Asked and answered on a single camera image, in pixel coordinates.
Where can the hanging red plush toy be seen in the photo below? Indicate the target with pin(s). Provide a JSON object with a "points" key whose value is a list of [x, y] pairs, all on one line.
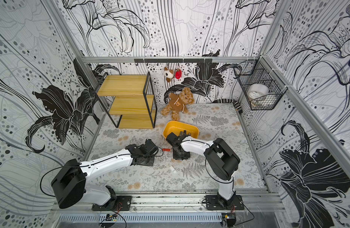
{"points": [[178, 74]]}

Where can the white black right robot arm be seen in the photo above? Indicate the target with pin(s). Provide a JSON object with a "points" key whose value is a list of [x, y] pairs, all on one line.
{"points": [[218, 155]]}

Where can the hanging plush dog toy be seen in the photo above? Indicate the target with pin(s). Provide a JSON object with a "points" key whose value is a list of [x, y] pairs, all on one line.
{"points": [[169, 74]]}

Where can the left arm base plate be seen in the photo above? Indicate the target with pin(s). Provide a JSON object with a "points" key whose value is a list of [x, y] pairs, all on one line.
{"points": [[120, 203]]}

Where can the wooden shelf black frame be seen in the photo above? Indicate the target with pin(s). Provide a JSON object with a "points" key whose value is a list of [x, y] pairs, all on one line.
{"points": [[134, 105]]}

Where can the small black connector box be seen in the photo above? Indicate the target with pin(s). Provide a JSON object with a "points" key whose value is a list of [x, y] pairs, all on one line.
{"points": [[228, 219]]}

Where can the small circuit board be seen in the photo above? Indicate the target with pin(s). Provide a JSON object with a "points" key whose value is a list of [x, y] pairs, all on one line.
{"points": [[111, 218]]}

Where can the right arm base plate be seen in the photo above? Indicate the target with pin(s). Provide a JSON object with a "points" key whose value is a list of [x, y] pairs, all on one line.
{"points": [[217, 203]]}

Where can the yellow plastic storage box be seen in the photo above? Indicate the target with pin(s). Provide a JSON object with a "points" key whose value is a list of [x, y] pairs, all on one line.
{"points": [[177, 127]]}

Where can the striped black white plush tail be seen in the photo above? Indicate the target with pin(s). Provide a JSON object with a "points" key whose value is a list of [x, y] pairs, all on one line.
{"points": [[234, 102]]}

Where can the black hook rail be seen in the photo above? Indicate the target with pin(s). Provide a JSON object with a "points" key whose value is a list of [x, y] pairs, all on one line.
{"points": [[181, 60]]}

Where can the white tape roll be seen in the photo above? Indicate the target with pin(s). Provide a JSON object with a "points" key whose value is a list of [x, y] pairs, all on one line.
{"points": [[256, 91]]}

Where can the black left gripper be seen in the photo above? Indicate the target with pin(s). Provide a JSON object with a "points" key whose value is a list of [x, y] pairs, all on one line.
{"points": [[150, 163]]}

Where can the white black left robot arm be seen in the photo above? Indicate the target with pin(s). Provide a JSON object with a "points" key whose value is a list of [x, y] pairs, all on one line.
{"points": [[73, 183]]}

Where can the black wire basket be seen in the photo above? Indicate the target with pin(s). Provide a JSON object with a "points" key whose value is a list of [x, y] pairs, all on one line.
{"points": [[254, 72]]}

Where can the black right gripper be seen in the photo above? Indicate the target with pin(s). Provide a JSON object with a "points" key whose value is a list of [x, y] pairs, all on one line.
{"points": [[175, 138]]}

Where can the brown teddy bear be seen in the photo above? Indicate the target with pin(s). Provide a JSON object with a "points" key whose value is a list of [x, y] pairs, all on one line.
{"points": [[178, 104]]}

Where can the white usb flash drive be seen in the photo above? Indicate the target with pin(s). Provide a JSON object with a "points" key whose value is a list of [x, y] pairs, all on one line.
{"points": [[173, 169]]}

